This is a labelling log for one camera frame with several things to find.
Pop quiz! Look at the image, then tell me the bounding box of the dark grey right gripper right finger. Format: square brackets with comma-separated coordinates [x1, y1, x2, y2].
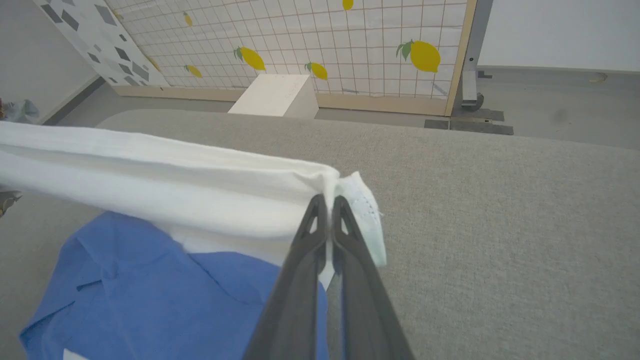
[331, 195, 416, 360]

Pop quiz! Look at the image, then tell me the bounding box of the white partition with grey frame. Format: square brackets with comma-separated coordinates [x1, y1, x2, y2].
[460, 0, 640, 112]

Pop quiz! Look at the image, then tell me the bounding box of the grey terrazzo print panel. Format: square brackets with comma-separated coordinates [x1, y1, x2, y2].
[32, 0, 171, 88]

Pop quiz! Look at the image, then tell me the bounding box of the white and blue garment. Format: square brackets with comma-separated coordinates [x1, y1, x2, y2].
[0, 121, 388, 360]

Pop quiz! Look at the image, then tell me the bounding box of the white box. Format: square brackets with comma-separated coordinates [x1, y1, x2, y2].
[228, 74, 320, 120]

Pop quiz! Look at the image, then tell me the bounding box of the crumpled pale blue cloth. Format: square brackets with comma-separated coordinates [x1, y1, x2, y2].
[0, 97, 41, 125]

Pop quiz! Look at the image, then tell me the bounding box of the light grey fabric sofa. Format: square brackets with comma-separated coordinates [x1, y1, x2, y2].
[0, 109, 640, 360]

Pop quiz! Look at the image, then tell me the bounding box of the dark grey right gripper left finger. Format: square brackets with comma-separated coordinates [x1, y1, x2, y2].
[242, 194, 330, 360]

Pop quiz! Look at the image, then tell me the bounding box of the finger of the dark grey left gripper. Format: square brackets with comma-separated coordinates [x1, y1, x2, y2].
[0, 190, 23, 218]

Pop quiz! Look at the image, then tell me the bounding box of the lemon print tiled panel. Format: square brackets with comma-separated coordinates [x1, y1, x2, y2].
[105, 0, 478, 117]

